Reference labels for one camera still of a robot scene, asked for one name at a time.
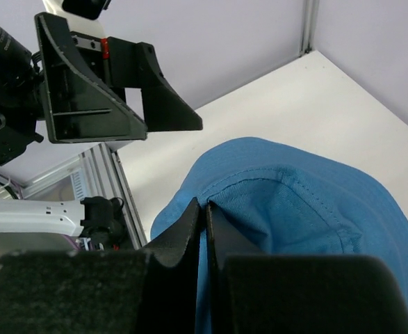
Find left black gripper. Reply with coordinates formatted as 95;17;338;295
35;13;203;143

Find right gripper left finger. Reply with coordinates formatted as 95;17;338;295
0;200;200;333

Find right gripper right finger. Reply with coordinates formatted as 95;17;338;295
206;204;408;333

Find light blue bucket hat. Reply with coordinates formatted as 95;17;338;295
150;136;408;334

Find aluminium mounting rail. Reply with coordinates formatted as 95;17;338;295
22;143;147;249

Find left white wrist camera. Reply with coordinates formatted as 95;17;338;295
42;0;111;38

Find right aluminium frame post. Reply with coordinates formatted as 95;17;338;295
299;0;320;57

